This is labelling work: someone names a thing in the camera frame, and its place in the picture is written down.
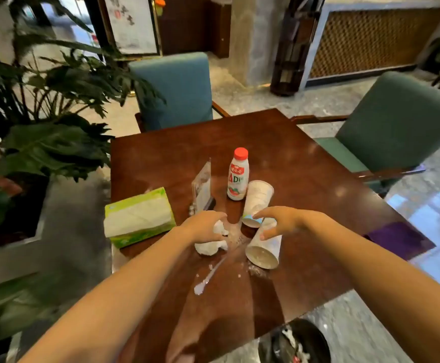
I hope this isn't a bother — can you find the framed white poster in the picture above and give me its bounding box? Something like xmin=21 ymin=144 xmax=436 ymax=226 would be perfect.
xmin=97 ymin=0 xmax=163 ymax=57

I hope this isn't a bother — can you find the white milk bottle red cap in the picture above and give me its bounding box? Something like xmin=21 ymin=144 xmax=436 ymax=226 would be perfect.
xmin=226 ymin=147 xmax=250 ymax=202

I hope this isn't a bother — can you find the white spilled milk streak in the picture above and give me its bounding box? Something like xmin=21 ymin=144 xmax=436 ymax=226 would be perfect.
xmin=193 ymin=255 xmax=228 ymax=296

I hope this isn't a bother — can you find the large green leafy plant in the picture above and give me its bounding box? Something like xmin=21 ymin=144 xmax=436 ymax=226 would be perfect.
xmin=0 ymin=0 xmax=166 ymax=238

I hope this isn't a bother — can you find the small green leafy plant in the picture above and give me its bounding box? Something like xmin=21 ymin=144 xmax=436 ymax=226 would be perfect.
xmin=0 ymin=272 xmax=66 ymax=344

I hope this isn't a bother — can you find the green upholstered wooden armchair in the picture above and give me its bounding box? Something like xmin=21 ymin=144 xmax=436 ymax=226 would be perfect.
xmin=290 ymin=71 xmax=440 ymax=197

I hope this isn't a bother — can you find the white tissue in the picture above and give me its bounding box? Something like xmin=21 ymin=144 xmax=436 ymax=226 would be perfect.
xmin=194 ymin=219 xmax=229 ymax=257

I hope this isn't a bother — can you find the black waste bin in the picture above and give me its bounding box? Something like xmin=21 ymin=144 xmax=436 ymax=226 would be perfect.
xmin=257 ymin=318 xmax=332 ymax=363

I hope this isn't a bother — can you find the purple cleaning cloth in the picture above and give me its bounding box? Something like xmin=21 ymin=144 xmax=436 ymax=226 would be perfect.
xmin=363 ymin=221 xmax=436 ymax=261

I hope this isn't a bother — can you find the white paper cup blue band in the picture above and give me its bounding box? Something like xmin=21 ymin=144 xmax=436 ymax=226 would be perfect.
xmin=241 ymin=180 xmax=275 ymax=228

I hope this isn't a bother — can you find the dark wooden stand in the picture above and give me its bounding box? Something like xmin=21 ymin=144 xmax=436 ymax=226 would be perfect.
xmin=269 ymin=0 xmax=326 ymax=97

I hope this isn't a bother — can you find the clear acrylic menu stand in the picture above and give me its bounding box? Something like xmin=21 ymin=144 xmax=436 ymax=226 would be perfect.
xmin=189 ymin=159 xmax=216 ymax=216

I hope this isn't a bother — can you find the green tissue box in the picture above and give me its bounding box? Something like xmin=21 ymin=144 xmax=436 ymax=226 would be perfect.
xmin=103 ymin=187 xmax=177 ymax=249

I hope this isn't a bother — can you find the person's left hand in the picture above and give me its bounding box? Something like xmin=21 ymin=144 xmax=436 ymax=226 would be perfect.
xmin=178 ymin=210 xmax=228 ymax=245

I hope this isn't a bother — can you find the grey metal planter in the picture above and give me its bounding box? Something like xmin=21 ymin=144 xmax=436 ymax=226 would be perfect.
xmin=0 ymin=171 xmax=111 ymax=290

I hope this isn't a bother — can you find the person's right forearm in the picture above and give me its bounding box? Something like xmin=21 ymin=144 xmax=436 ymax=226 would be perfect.
xmin=299 ymin=209 xmax=440 ymax=363

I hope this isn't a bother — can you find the white framed lattice panel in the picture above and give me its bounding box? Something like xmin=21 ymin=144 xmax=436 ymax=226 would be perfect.
xmin=299 ymin=0 xmax=440 ymax=91

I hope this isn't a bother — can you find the blue upholstered chair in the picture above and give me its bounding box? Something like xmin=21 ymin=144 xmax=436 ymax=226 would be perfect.
xmin=128 ymin=51 xmax=231 ymax=134

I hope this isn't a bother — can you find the person's left forearm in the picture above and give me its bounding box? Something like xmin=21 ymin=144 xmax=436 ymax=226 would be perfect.
xmin=17 ymin=222 xmax=196 ymax=363

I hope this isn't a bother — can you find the person's right hand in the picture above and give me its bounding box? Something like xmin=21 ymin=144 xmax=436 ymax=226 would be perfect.
xmin=253 ymin=206 xmax=312 ymax=241

